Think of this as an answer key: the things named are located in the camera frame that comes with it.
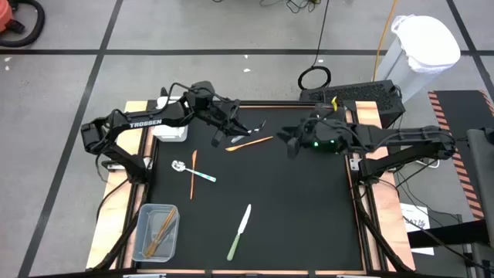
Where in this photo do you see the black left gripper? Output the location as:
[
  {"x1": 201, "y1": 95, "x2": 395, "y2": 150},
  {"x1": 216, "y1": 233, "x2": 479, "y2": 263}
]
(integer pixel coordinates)
[{"x1": 208, "y1": 99, "x2": 252, "y2": 149}]

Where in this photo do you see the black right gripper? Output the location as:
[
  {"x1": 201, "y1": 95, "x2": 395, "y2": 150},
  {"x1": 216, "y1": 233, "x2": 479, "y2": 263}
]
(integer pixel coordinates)
[{"x1": 276, "y1": 117, "x2": 330, "y2": 161}]

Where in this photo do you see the pale handled silver spoon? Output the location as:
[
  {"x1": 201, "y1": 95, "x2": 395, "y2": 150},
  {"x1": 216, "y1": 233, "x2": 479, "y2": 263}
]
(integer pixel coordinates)
[{"x1": 246, "y1": 119, "x2": 268, "y2": 135}]

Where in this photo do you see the patterned handle silver spoon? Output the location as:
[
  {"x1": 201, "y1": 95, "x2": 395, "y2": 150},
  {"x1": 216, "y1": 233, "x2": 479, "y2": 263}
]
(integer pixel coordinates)
[{"x1": 171, "y1": 159, "x2": 218, "y2": 183}]

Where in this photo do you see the green handled knife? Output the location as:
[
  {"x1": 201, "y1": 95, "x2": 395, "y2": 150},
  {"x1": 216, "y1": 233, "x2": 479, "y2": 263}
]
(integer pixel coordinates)
[{"x1": 226, "y1": 203, "x2": 252, "y2": 262}]

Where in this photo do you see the white plastic bin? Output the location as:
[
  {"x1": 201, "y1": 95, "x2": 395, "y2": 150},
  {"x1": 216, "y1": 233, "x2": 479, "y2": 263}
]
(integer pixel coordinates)
[{"x1": 152, "y1": 95, "x2": 189, "y2": 143}]

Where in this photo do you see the wooden knife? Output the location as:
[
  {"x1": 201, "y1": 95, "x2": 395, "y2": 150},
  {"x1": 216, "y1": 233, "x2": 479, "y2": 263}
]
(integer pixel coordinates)
[{"x1": 189, "y1": 149, "x2": 198, "y2": 201}]

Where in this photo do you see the black computer tower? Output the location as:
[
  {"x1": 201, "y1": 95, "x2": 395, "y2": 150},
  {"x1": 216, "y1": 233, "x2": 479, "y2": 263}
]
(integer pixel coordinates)
[{"x1": 299, "y1": 80, "x2": 406, "y2": 129}]

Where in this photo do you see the wooden utensil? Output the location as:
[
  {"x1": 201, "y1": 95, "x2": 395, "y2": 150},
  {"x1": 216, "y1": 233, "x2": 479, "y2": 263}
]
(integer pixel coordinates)
[
  {"x1": 150, "y1": 210, "x2": 173, "y2": 256},
  {"x1": 144, "y1": 207, "x2": 178, "y2": 258}
]

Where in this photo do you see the clear plastic bin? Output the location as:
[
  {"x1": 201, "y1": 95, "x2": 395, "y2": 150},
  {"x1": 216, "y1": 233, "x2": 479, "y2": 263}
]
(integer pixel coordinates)
[{"x1": 132, "y1": 203, "x2": 181, "y2": 263}]

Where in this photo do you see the white paper sheet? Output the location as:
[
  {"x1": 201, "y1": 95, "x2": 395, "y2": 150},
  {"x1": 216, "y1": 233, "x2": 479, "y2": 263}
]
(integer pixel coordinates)
[{"x1": 400, "y1": 203, "x2": 435, "y2": 256}]

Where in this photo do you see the bin with white bag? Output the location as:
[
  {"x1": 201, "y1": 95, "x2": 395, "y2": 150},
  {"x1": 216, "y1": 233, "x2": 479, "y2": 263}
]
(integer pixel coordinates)
[{"x1": 376, "y1": 14, "x2": 462, "y2": 103}]

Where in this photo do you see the black striped floor mat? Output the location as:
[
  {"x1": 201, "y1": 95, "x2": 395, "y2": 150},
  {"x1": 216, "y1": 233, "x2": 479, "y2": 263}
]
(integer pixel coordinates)
[{"x1": 427, "y1": 90, "x2": 494, "y2": 221}]

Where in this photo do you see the orange vacuum cleaner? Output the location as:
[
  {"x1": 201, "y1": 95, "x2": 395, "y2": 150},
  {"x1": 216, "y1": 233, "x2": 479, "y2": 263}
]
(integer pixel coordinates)
[{"x1": 0, "y1": 0, "x2": 24, "y2": 34}]

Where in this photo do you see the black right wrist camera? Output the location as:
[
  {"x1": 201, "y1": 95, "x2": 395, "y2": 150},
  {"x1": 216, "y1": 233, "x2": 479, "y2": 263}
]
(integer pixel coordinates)
[{"x1": 303, "y1": 129, "x2": 329, "y2": 154}]

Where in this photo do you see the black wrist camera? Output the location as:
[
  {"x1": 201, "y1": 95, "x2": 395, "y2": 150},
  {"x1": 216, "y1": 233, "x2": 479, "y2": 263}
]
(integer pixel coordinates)
[
  {"x1": 303, "y1": 129, "x2": 329, "y2": 154},
  {"x1": 188, "y1": 80, "x2": 216, "y2": 111}
]

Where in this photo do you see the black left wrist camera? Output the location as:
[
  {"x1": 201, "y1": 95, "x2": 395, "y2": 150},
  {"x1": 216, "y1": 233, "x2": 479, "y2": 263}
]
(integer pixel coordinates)
[{"x1": 188, "y1": 80, "x2": 216, "y2": 111}]

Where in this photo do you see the long black cable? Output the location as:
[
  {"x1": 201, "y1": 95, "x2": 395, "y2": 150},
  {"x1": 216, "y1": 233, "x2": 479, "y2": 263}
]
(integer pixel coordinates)
[{"x1": 297, "y1": 0, "x2": 333, "y2": 91}]

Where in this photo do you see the long yellow cable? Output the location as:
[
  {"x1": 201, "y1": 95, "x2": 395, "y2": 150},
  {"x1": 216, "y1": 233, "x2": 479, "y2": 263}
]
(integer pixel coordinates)
[{"x1": 372, "y1": 0, "x2": 398, "y2": 83}]

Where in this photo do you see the black vacuum hose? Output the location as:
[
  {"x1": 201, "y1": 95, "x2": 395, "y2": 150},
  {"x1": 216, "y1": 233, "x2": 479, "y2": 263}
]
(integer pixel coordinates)
[{"x1": 0, "y1": 0, "x2": 46, "y2": 49}]

